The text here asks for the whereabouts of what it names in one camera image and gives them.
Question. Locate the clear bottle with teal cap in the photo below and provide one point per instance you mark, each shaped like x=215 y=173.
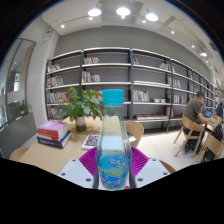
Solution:
x=113 y=146

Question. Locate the round ceiling lights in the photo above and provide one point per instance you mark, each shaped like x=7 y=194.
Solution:
x=123 y=11

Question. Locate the grey wall shelf unit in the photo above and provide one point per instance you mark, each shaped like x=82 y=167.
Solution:
x=140 y=96

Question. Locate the dark blue book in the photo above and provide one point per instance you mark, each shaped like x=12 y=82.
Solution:
x=53 y=144

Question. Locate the light wooden chair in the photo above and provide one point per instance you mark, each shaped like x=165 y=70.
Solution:
x=168 y=166
x=18 y=154
x=135 y=130
x=213 y=141
x=188 y=121

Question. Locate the open laptop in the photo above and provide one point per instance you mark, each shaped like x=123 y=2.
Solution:
x=208 y=113

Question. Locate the white booklet with square code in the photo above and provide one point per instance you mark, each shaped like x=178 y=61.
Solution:
x=90 y=141

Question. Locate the black bag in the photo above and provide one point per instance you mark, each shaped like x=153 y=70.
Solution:
x=209 y=155

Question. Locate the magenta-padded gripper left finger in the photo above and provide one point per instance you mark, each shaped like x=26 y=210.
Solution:
x=73 y=171

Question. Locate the green potted plant glass vase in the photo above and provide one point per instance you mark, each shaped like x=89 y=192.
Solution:
x=80 y=105

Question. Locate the red book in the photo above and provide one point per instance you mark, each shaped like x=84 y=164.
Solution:
x=50 y=136

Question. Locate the small green potted plant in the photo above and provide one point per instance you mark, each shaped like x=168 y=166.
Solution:
x=23 y=107

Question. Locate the pink book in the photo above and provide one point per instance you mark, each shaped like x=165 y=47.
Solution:
x=51 y=126

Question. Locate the person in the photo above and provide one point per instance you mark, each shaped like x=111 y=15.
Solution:
x=192 y=110
x=220 y=110

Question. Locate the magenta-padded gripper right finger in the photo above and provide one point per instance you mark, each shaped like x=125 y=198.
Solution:
x=153 y=170

